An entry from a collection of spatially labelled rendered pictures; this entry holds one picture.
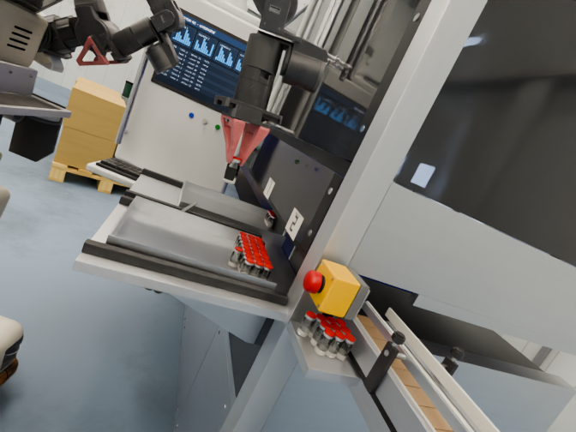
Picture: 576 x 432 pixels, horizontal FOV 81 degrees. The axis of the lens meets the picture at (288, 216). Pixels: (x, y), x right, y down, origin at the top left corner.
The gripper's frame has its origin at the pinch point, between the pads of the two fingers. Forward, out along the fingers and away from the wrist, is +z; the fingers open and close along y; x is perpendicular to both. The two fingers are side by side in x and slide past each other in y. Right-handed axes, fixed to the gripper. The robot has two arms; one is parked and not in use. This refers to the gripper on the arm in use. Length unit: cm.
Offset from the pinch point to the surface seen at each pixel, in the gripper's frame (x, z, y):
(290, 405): -7, 50, 25
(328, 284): -14.7, 15.3, 16.2
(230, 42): 93, -36, 23
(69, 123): 292, 36, -34
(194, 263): 5.0, 22.4, -0.7
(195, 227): 29.8, 23.5, 6.2
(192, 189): 63, 21, 13
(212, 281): 2.0, 24.6, 2.7
